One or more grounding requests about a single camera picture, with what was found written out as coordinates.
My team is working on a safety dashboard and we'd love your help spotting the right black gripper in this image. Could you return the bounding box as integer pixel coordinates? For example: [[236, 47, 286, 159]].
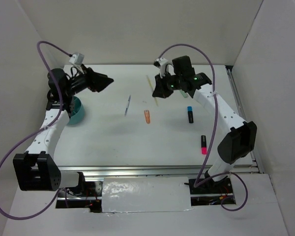
[[152, 70, 182, 99]]

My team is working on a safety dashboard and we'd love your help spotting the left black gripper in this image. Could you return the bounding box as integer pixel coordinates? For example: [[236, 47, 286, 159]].
[[65, 63, 113, 96]]

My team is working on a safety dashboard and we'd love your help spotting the yellow clear pen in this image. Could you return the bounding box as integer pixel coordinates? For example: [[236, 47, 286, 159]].
[[146, 75, 159, 107]]

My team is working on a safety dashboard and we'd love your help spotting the orange clear cap highlighter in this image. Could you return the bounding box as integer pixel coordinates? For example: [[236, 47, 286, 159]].
[[144, 110, 150, 124]]

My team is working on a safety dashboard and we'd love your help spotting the blue white pen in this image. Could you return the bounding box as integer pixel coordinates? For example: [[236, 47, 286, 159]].
[[124, 95, 131, 116]]

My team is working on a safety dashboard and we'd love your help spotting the blue capped black highlighter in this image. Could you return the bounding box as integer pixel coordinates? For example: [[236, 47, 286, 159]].
[[187, 106, 194, 123]]

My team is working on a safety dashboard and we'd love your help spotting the teal round organizer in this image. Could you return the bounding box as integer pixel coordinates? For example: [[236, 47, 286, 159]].
[[67, 96, 85, 126]]

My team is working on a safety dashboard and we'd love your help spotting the pink capped black highlighter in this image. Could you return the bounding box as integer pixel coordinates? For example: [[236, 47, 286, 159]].
[[201, 135, 207, 155]]

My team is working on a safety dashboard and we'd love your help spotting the green highlighter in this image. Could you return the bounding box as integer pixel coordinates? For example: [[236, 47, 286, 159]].
[[180, 90, 188, 98]]

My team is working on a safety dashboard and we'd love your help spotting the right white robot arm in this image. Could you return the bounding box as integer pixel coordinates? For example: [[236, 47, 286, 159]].
[[152, 56, 257, 193]]

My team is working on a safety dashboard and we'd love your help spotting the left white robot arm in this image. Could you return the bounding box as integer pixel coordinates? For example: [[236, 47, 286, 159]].
[[13, 66, 114, 191]]

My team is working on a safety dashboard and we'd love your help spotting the white front panel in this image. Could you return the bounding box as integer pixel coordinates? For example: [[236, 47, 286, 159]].
[[101, 176, 193, 213]]

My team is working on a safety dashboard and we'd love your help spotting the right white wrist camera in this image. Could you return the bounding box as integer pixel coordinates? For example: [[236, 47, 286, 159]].
[[153, 58, 169, 78]]

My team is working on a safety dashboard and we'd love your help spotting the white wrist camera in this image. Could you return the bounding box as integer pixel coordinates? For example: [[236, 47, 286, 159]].
[[69, 53, 85, 66], [153, 58, 169, 78]]

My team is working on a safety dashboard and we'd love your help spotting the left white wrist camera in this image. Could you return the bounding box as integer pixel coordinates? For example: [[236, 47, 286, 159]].
[[69, 53, 85, 66]]

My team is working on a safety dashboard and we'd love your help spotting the aluminium front rail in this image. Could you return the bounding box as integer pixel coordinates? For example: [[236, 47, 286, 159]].
[[59, 165, 259, 178]]

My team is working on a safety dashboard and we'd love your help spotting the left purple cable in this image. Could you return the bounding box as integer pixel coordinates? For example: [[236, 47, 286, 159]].
[[0, 41, 73, 220]]

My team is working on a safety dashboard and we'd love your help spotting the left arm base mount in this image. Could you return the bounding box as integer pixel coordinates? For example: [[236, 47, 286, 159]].
[[56, 178, 103, 213]]

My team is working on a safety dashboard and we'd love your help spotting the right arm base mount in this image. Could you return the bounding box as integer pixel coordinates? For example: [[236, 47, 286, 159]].
[[184, 177, 236, 206]]

